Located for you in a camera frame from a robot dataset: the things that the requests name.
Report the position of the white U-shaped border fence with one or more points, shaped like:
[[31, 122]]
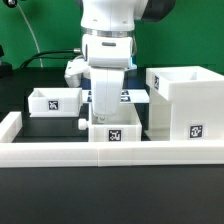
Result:
[[99, 154]]

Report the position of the black device at left edge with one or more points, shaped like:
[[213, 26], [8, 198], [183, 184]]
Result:
[[5, 67]]

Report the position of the white fiducial marker sheet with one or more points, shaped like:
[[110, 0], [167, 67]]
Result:
[[127, 96]]

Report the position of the white front drawer box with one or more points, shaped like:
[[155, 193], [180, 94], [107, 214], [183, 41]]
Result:
[[124, 126]]

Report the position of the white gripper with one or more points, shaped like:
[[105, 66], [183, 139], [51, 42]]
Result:
[[106, 87]]

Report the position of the white drawer box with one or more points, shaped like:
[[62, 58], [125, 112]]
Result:
[[124, 126], [55, 102]]

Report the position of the white rear drawer box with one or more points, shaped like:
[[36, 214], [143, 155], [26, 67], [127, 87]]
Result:
[[55, 102]]

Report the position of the white drawer cabinet frame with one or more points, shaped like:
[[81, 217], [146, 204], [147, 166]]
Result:
[[186, 103]]

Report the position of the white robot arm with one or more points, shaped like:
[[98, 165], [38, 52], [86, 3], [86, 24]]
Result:
[[108, 45]]

